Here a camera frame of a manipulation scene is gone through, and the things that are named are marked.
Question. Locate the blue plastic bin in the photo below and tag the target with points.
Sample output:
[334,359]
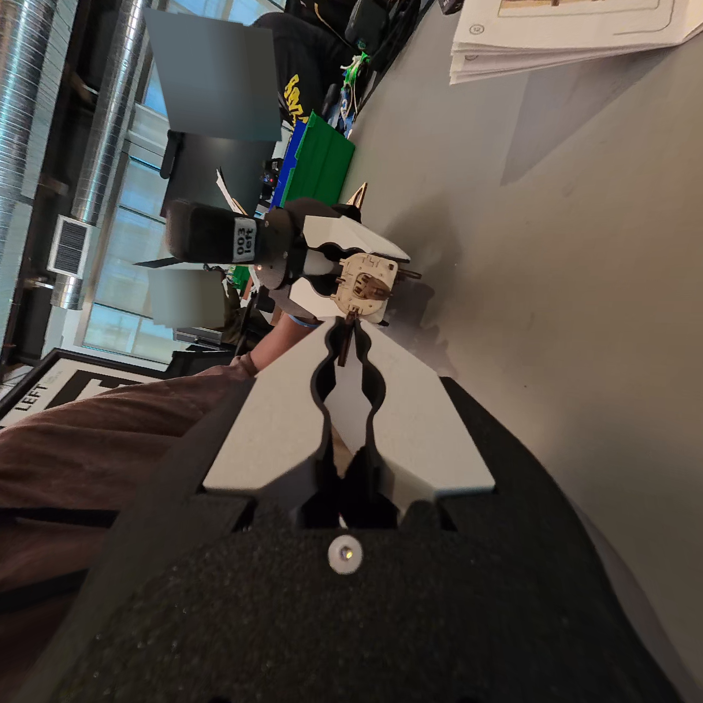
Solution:
[288,165]

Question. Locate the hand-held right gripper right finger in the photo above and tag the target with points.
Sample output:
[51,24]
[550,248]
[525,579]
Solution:
[428,434]

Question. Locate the wooden model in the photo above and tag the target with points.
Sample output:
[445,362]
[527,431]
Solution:
[362,280]

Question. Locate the person's left forearm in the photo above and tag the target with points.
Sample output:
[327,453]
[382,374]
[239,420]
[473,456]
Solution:
[274,346]

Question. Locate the framed printed marker sign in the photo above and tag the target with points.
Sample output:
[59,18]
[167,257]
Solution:
[82,384]

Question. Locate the blue wristband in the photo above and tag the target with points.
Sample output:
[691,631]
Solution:
[305,323]

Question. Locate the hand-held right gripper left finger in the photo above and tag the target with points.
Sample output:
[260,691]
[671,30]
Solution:
[269,434]

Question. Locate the black monitor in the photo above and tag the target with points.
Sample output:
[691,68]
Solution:
[219,170]

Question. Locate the instruction booklet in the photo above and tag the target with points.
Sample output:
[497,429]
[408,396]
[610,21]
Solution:
[549,44]

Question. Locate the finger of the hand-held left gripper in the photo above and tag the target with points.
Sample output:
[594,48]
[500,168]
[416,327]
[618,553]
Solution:
[351,233]
[313,302]

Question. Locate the silver ventilation duct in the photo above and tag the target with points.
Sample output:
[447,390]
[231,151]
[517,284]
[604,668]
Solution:
[110,137]
[27,110]

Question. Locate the white vent grille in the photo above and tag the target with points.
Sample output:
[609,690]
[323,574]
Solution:
[71,244]

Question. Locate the punched wooden parts sheet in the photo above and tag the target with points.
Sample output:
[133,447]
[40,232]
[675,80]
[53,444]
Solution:
[361,200]

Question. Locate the large green plastic bin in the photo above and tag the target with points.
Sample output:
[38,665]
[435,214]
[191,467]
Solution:
[324,159]

